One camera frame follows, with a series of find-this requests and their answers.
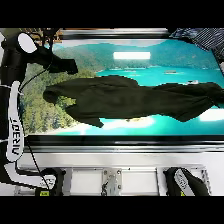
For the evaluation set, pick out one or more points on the dark green long-sleeved top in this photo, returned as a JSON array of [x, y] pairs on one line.
[[133, 100]]

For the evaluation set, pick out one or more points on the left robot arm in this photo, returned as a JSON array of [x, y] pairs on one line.
[[15, 110]]

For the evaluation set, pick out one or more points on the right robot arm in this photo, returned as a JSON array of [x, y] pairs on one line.
[[186, 183]]

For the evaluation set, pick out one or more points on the silver frame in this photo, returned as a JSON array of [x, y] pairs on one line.
[[111, 181]]

